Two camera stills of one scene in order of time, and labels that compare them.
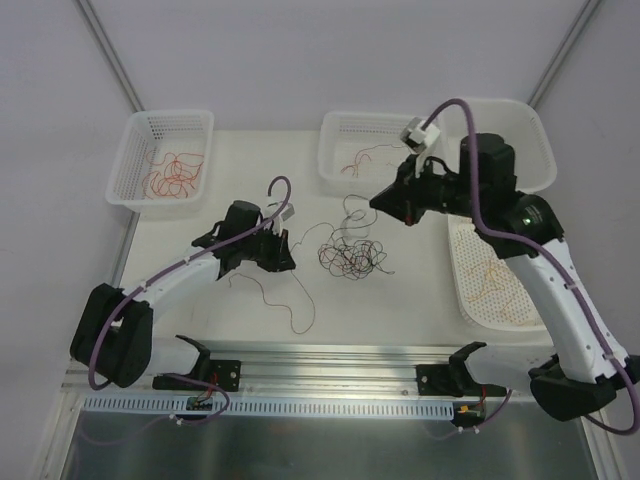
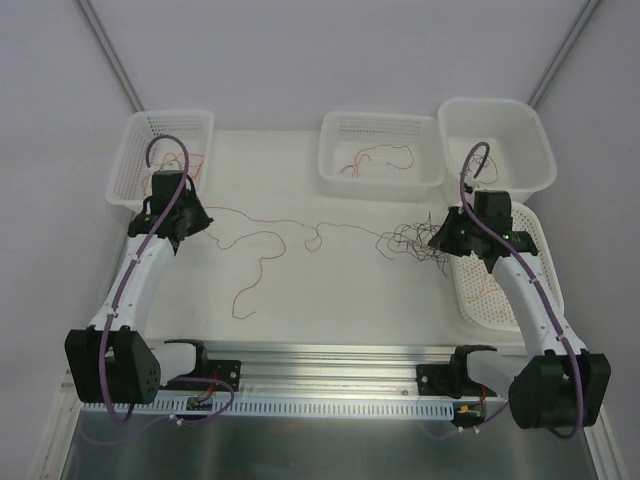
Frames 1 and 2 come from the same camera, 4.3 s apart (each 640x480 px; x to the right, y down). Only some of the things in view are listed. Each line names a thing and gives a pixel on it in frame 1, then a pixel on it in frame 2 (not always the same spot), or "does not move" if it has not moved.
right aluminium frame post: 574,34 does not move
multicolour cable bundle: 351,253 → 414,240
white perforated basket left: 163,162 does not move
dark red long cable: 297,276 → 311,245
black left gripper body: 275,251 → 195,220
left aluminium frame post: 111,55 does not move
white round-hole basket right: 489,295 does not move
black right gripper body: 405,193 → 445,234
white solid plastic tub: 518,124 does not move
